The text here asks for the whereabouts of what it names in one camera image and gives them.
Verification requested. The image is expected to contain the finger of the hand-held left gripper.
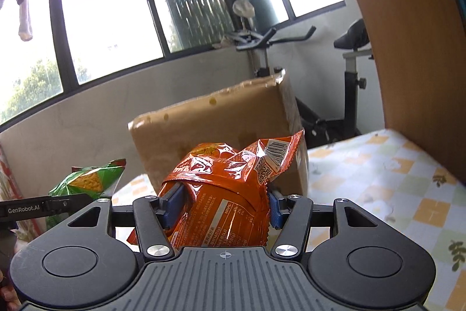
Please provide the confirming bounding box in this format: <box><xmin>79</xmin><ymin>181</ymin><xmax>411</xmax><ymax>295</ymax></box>
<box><xmin>47</xmin><ymin>193</ymin><xmax>93</xmax><ymax>217</ymax></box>

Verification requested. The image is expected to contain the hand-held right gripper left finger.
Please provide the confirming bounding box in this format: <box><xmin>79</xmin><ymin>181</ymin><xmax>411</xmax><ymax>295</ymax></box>
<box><xmin>66</xmin><ymin>183</ymin><xmax>187</xmax><ymax>258</ymax></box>

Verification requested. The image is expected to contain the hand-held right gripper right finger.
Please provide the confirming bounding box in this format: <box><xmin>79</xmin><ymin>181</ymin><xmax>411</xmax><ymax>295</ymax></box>
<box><xmin>267</xmin><ymin>191</ymin><xmax>379</xmax><ymax>258</ymax></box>

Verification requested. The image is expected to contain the green snack packet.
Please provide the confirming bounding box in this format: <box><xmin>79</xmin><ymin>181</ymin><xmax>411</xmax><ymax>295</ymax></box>
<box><xmin>45</xmin><ymin>158</ymin><xmax>127</xmax><ymax>229</ymax></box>

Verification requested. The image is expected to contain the orange snack packet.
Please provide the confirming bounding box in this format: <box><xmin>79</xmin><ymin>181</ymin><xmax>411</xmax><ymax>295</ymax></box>
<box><xmin>127</xmin><ymin>129</ymin><xmax>306</xmax><ymax>249</ymax></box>

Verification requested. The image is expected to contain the brown cardboard box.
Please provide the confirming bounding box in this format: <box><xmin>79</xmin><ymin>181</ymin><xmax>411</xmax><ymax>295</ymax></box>
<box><xmin>128</xmin><ymin>72</ymin><xmax>310</xmax><ymax>198</ymax></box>

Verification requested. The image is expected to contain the person's left hand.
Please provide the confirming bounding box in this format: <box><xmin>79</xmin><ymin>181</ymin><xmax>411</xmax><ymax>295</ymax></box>
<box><xmin>0</xmin><ymin>270</ymin><xmax>22</xmax><ymax>304</ymax></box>

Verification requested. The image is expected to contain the red patterned cloth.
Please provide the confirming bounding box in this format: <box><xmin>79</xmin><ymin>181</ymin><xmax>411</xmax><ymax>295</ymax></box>
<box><xmin>0</xmin><ymin>145</ymin><xmax>19</xmax><ymax>202</ymax></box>

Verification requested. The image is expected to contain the checked floral tablecloth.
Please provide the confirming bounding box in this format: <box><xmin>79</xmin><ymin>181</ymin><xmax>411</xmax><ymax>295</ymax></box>
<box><xmin>109</xmin><ymin>129</ymin><xmax>466</xmax><ymax>311</ymax></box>

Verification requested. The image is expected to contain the black exercise bike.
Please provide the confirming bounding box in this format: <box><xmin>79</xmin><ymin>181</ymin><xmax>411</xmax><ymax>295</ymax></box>
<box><xmin>235</xmin><ymin>19</ymin><xmax>375</xmax><ymax>151</ymax></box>

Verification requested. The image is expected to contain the wooden panel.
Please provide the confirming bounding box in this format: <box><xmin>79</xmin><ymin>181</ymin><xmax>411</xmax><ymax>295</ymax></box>
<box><xmin>324</xmin><ymin>0</ymin><xmax>466</xmax><ymax>184</ymax></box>

